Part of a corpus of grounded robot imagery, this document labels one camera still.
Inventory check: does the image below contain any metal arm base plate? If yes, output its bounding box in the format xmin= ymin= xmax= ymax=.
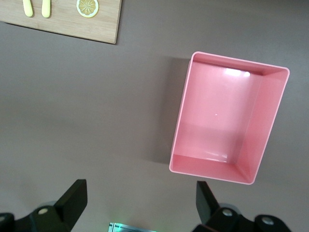
xmin=108 ymin=222 xmax=157 ymax=232

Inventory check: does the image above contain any lemon slice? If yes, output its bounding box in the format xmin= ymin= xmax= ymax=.
xmin=76 ymin=0 xmax=100 ymax=19

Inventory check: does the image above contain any pink plastic bin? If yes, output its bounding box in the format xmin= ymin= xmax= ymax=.
xmin=168 ymin=51 xmax=290 ymax=186

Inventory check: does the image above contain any yellow plastic fork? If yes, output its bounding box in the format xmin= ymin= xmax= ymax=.
xmin=41 ymin=0 xmax=51 ymax=19

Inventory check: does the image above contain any yellow plastic knife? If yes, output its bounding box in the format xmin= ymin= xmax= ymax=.
xmin=22 ymin=0 xmax=34 ymax=18

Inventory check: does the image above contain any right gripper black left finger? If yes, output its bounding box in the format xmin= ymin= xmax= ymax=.
xmin=0 ymin=179 xmax=88 ymax=232

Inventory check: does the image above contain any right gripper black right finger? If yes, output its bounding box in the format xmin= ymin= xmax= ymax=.
xmin=193 ymin=181 xmax=294 ymax=232

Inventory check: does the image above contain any bamboo cutting board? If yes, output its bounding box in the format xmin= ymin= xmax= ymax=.
xmin=0 ymin=0 xmax=122 ymax=45

